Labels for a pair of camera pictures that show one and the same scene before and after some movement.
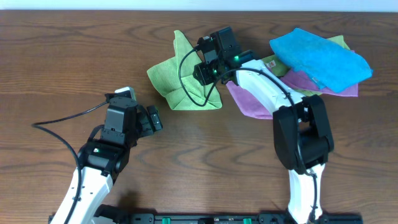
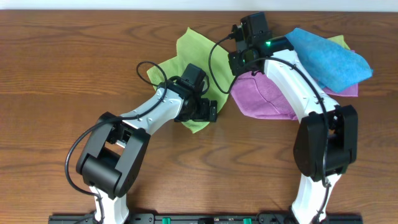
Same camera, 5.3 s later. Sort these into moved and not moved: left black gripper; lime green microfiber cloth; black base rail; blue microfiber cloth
Moved: lime green microfiber cloth; left black gripper
Not moved: black base rail; blue microfiber cloth
